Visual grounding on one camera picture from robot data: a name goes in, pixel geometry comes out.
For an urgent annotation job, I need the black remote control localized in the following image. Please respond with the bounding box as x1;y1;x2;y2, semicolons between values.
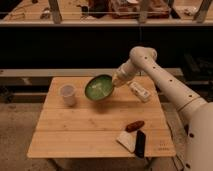
134;130;146;158

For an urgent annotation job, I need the white tube bottle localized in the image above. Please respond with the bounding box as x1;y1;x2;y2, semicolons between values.
128;81;151;103

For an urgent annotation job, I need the brown sausage-shaped object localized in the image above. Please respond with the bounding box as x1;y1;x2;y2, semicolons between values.
125;121;144;132

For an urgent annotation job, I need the long wooden workbench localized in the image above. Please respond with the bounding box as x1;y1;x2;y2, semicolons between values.
0;0;213;77

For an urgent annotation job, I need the wooden folding table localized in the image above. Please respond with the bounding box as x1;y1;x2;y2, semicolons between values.
27;76;176;158

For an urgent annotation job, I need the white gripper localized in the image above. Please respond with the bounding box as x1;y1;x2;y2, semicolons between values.
112;64;134;87

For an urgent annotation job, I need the white wedge block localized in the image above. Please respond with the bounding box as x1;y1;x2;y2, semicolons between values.
116;131;136;153

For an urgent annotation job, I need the translucent plastic cup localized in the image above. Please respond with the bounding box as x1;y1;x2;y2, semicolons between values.
59;84;76;106

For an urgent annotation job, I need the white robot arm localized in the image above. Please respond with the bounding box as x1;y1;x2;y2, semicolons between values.
113;46;213;171

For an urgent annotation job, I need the green ceramic bowl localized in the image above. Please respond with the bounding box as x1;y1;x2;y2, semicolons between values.
84;74;114;101

